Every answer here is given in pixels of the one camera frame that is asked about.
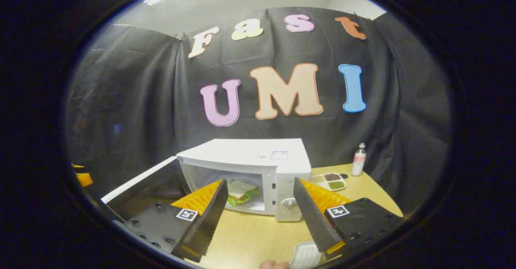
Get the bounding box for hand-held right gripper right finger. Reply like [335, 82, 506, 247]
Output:
[293, 177, 404, 261]

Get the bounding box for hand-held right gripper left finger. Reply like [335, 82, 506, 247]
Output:
[121, 179, 229, 263]

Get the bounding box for lettuce sandwich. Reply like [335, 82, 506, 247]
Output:
[226, 179, 260, 207]

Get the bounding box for white microwave oven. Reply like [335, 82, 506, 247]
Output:
[101, 138, 312, 222]

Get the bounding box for white divided spice dish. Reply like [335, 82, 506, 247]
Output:
[311, 173, 347, 192]

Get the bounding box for small white plastic tray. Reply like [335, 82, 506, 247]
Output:
[289, 242, 323, 269]

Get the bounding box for small pink label bottle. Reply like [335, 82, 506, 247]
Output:
[351, 143, 367, 177]

